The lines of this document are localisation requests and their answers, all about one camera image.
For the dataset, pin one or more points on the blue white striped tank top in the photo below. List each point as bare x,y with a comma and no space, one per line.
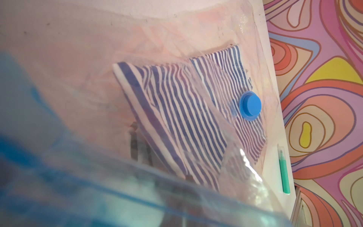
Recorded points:
191,112

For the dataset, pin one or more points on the clear vacuum bag blue zip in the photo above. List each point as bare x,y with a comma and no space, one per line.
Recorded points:
72,154

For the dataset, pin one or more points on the green marker pen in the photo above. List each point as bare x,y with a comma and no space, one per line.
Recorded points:
283,170

